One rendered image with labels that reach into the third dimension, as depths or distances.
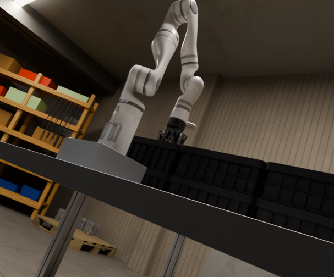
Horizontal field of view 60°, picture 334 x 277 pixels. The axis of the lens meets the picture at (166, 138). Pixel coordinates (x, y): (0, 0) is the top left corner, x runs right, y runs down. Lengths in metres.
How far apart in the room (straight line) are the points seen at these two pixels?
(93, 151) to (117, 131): 0.15
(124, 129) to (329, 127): 2.90
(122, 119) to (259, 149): 2.86
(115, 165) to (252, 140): 3.03
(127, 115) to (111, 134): 0.08
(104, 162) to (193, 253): 2.94
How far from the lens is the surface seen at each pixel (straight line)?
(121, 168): 0.84
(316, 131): 3.58
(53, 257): 1.50
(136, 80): 0.99
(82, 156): 0.83
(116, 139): 0.92
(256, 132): 3.78
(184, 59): 1.24
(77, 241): 3.73
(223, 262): 3.09
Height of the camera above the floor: 0.67
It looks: 15 degrees up
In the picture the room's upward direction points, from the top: 22 degrees clockwise
